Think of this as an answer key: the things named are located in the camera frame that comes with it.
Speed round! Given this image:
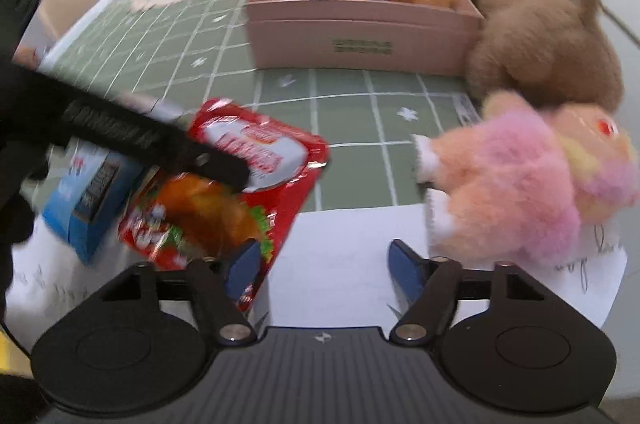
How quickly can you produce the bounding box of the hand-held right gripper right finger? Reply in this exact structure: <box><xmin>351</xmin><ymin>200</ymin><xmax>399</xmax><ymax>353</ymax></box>
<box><xmin>387</xmin><ymin>238</ymin><xmax>547</xmax><ymax>347</ymax></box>

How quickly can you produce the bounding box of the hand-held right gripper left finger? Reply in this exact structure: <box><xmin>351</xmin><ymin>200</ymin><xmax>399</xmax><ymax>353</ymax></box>
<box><xmin>102</xmin><ymin>238</ymin><xmax>264</xmax><ymax>347</ymax></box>

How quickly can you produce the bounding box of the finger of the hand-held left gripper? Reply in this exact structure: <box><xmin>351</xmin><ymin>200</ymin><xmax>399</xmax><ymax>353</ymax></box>
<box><xmin>172</xmin><ymin>138</ymin><xmax>252</xmax><ymax>193</ymax></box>

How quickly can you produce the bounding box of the red snack packet white label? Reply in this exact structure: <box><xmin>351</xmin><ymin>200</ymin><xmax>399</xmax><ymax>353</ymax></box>
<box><xmin>187</xmin><ymin>98</ymin><xmax>332</xmax><ymax>205</ymax></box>

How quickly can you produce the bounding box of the blue and white snack packet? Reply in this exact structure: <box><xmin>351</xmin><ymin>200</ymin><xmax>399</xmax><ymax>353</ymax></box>
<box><xmin>41</xmin><ymin>138</ymin><xmax>152</xmax><ymax>266</ymax></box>

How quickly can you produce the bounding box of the pink cardboard box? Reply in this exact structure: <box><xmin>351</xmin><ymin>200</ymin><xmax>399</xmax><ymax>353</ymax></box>
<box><xmin>244</xmin><ymin>0</ymin><xmax>487</xmax><ymax>76</ymax></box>

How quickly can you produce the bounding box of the white handwritten paper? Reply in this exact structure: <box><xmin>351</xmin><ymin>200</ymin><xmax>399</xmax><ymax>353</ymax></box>
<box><xmin>5</xmin><ymin>201</ymin><xmax>630</xmax><ymax>340</ymax></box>

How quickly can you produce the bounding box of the beige chair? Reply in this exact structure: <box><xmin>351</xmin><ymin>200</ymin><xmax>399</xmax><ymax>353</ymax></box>
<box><xmin>36</xmin><ymin>0</ymin><xmax>112</xmax><ymax>51</ymax></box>

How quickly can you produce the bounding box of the pink plush toy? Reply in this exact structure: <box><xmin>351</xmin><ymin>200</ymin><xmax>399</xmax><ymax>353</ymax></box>
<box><xmin>411</xmin><ymin>90</ymin><xmax>640</xmax><ymax>268</ymax></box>

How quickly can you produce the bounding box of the green checked tablecloth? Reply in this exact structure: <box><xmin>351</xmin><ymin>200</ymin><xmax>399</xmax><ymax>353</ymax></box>
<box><xmin>40</xmin><ymin>0</ymin><xmax>483</xmax><ymax>212</ymax></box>

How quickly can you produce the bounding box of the white printed tag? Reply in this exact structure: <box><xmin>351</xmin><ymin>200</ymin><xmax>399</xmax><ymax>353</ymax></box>
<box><xmin>451</xmin><ymin>93</ymin><xmax>482</xmax><ymax>126</ymax></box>

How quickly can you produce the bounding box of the yellow object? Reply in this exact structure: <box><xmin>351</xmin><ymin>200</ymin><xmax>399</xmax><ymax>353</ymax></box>
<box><xmin>0</xmin><ymin>331</ymin><xmax>32</xmax><ymax>376</ymax></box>

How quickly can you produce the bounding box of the brown teddy bear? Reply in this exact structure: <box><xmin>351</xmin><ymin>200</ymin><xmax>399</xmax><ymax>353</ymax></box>
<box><xmin>466</xmin><ymin>0</ymin><xmax>626</xmax><ymax>111</ymax></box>

